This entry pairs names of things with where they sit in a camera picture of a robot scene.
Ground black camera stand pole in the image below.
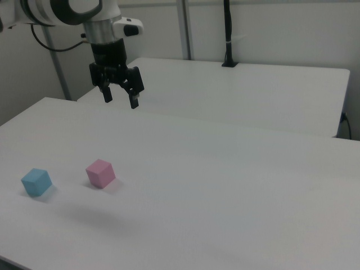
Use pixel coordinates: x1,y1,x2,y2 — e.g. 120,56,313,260
221,0,239,68

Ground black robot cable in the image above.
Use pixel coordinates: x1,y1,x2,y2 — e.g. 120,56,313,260
30,23,91,52

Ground pink cube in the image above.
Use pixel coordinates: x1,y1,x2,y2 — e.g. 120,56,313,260
85,159,116,190

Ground grey metal frame post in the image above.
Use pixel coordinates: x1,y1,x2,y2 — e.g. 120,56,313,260
42,25,72,101
176,0,195,61

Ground black wall cable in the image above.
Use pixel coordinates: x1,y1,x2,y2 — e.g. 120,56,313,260
340,111,353,140

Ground blue cube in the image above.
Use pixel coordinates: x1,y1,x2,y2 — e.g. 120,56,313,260
20,168,53,197

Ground white side table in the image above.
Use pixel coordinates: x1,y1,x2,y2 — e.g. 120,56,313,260
76,57,351,138

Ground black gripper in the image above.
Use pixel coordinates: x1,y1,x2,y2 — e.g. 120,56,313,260
89,38,146,110

